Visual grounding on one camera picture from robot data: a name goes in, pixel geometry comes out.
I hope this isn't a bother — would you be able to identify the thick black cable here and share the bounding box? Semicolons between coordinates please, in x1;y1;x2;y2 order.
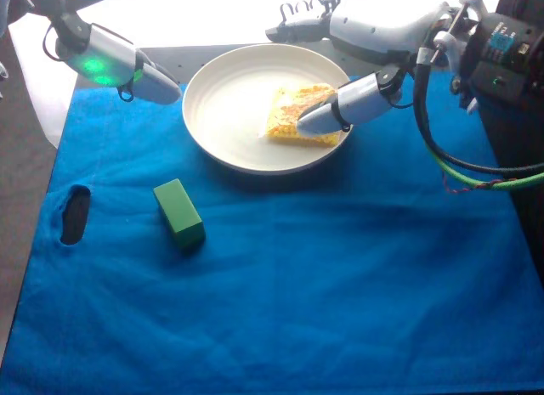
412;61;544;178

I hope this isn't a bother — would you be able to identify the thin red twisted wire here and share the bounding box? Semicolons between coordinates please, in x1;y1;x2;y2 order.
443;168;519;195

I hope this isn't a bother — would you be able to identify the blue cloth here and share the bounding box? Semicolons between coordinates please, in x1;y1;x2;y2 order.
0;71;544;395

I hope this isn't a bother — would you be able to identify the green rectangular block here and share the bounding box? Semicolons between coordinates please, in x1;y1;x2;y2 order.
152;178;207;251

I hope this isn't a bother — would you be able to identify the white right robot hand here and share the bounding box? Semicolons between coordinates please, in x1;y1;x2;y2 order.
265;0;450;137

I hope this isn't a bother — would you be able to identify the white round plate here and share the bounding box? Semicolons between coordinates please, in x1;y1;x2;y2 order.
181;42;354;176

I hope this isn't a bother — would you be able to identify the green cable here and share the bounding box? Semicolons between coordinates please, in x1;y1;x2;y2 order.
437;155;544;193

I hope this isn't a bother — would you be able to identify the bag of yellow corn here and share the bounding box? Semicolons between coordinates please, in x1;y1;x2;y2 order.
258;82;343;148

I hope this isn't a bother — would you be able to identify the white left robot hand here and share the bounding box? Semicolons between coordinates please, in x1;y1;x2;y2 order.
25;0;184;106

